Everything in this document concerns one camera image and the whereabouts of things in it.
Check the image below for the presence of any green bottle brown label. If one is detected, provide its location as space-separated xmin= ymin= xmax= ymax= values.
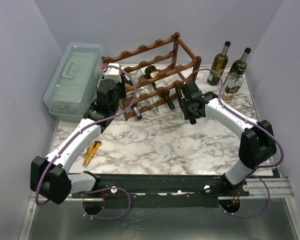
xmin=123 ymin=82 xmax=143 ymax=120

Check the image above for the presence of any dark green wine bottle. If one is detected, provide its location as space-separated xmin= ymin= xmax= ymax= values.
xmin=144 ymin=65 xmax=175 ymax=110
xmin=175 ymin=87 xmax=197 ymax=125

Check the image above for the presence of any clear bottle black cap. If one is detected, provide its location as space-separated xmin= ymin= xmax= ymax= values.
xmin=221 ymin=66 xmax=245 ymax=101

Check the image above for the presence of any green bottle silver foil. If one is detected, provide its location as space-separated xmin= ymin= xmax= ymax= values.
xmin=207 ymin=41 xmax=231 ymax=86
xmin=226 ymin=47 xmax=251 ymax=77

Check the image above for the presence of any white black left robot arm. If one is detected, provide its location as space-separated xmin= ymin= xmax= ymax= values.
xmin=30 ymin=79 xmax=126 ymax=205

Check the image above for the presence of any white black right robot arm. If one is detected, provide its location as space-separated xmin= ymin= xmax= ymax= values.
xmin=175 ymin=81 xmax=277 ymax=196

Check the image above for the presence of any clear glass wine bottle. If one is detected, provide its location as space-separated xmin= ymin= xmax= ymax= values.
xmin=129 ymin=69 xmax=159 ymax=114

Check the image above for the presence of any brown wooden wine rack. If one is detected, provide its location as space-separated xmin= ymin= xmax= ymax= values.
xmin=102 ymin=32 xmax=202 ymax=121

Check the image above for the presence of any translucent green plastic toolbox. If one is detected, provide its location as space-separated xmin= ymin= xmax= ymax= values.
xmin=43 ymin=42 xmax=105 ymax=123

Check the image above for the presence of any yellow utility knife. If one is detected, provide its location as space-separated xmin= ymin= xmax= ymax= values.
xmin=82 ymin=141 xmax=102 ymax=167

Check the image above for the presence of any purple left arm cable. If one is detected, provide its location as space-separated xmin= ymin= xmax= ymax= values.
xmin=34 ymin=65 xmax=137 ymax=221

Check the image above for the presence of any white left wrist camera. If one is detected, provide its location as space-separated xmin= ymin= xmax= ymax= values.
xmin=101 ymin=63 xmax=122 ymax=83

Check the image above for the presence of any black metal base rail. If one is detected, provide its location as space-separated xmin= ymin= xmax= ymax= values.
xmin=71 ymin=172 xmax=251 ymax=210

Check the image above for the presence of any aluminium extrusion rail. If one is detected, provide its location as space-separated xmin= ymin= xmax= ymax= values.
xmin=28 ymin=178 xmax=295 ymax=201

